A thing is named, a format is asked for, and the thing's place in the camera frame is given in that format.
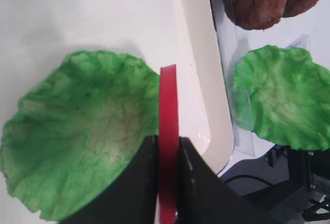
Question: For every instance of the red tomato slice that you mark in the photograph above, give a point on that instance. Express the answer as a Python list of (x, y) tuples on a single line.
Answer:
[(168, 140)]

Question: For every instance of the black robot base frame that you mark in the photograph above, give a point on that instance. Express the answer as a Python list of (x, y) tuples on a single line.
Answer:
[(306, 192)]

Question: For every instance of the green lettuce leaf in holder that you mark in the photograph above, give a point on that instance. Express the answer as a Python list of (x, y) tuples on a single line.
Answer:
[(282, 96)]

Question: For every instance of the clear acrylic right food rack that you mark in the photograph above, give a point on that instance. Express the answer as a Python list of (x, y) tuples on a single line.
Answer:
[(234, 42)]

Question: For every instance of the white rectangular tray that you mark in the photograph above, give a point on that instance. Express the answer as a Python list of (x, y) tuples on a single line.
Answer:
[(201, 47)]

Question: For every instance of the left brown meat patty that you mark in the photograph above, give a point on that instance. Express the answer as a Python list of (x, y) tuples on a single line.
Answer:
[(255, 14)]

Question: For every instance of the green lettuce leaf on bun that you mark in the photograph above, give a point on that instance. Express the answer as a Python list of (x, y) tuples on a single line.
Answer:
[(77, 130)]

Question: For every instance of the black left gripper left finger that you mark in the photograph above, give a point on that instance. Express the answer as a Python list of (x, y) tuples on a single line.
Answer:
[(132, 197)]

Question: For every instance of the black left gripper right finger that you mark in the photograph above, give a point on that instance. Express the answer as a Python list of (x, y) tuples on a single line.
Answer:
[(203, 198)]

